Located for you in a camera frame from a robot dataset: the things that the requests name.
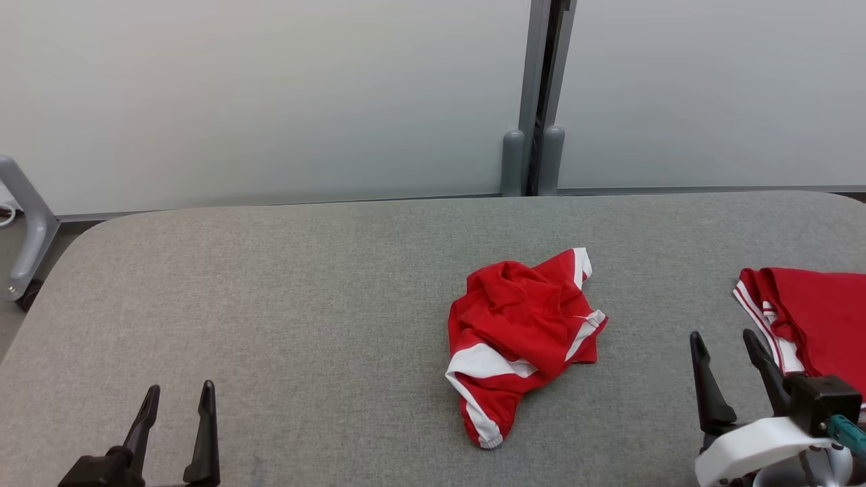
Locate grey partition leg with caster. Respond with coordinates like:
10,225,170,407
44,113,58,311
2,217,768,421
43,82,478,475
0,154,62,313

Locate right teal cable connector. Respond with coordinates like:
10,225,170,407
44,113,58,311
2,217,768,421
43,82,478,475
825,414,866,458

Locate grey metal partition post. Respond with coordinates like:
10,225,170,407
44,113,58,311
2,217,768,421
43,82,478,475
501,0,552,198
539,0,578,197

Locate white partition panel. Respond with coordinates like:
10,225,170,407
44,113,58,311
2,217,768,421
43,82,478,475
558,0,866,193
0,0,532,217

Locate red white jersey shirt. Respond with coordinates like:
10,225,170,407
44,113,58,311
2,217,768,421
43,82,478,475
733,266,866,407

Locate red white Bulls shorts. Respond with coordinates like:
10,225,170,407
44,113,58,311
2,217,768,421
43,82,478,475
445,247,609,450

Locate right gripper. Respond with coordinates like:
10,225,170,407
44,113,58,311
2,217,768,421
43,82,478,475
689,329,856,487

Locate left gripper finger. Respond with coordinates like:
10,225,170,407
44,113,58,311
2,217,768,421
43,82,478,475
183,379,221,487
58,384,162,487

